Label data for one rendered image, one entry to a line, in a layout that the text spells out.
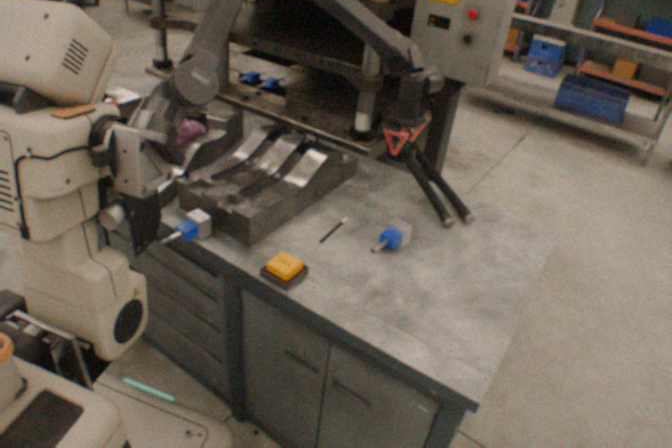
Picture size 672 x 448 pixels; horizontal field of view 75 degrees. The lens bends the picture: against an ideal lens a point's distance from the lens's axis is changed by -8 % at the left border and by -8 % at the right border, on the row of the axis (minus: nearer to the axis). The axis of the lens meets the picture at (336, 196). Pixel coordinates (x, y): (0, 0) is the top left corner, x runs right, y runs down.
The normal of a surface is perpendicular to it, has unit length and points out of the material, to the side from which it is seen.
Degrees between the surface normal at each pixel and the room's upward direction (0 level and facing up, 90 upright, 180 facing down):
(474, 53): 90
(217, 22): 54
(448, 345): 0
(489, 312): 0
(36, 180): 82
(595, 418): 0
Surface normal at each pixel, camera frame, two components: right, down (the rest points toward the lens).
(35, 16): -0.15, -0.21
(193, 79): 0.62, -0.10
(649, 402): 0.10, -0.85
